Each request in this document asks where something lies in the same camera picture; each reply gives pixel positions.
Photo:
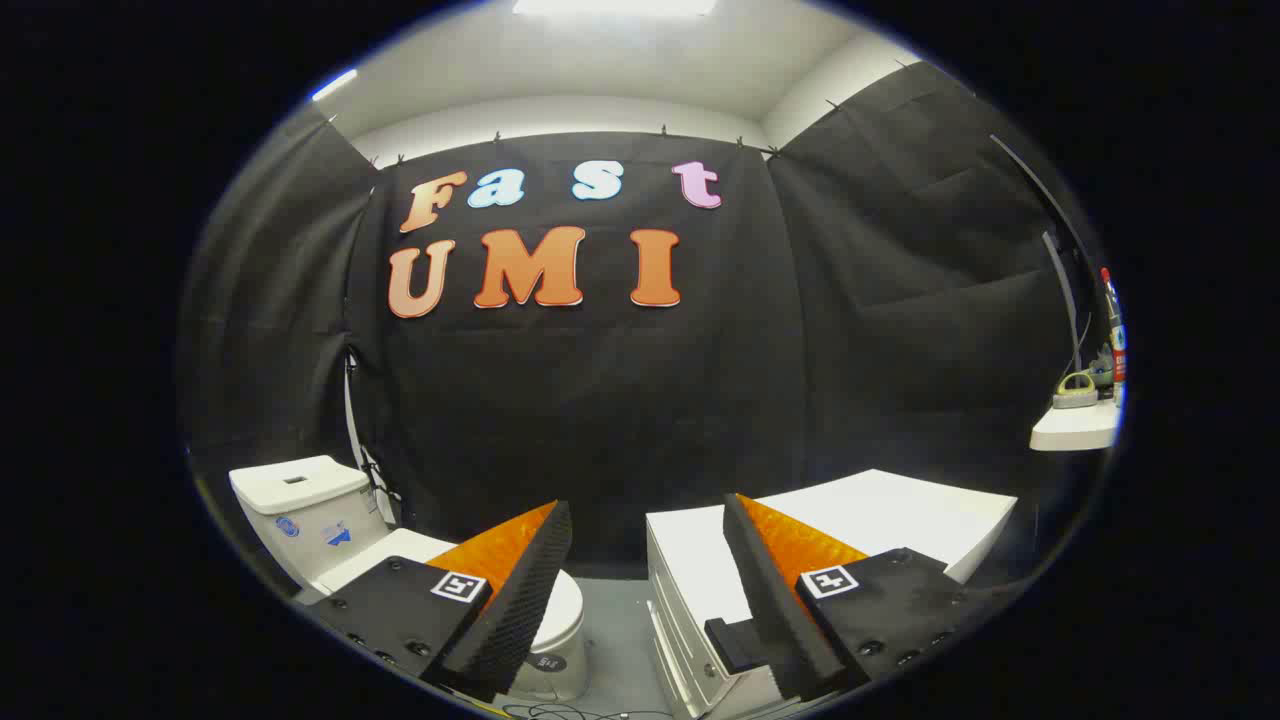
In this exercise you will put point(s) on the white wall shelf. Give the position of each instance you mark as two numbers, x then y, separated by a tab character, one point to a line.
1075	428

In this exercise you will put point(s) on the red white spray can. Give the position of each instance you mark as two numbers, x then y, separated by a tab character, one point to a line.
1114	340

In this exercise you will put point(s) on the white drawer cabinet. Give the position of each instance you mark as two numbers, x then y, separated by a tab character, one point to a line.
900	510

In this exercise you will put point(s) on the thin black pole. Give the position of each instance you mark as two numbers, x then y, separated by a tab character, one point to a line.
1050	200

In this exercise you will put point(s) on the black backdrop cloth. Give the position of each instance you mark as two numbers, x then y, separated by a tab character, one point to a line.
620	400

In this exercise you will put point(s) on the white toilet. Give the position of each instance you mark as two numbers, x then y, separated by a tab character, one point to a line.
300	510

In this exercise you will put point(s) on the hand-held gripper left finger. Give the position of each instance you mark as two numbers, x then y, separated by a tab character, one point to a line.
525	610

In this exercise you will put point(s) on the white toilet lid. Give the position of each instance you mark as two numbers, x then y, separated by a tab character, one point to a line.
400	548

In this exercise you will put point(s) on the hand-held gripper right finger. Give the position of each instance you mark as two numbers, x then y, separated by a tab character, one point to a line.
775	610

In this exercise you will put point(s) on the ceiling light panel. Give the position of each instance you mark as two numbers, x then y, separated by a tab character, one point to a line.
334	85
615	6

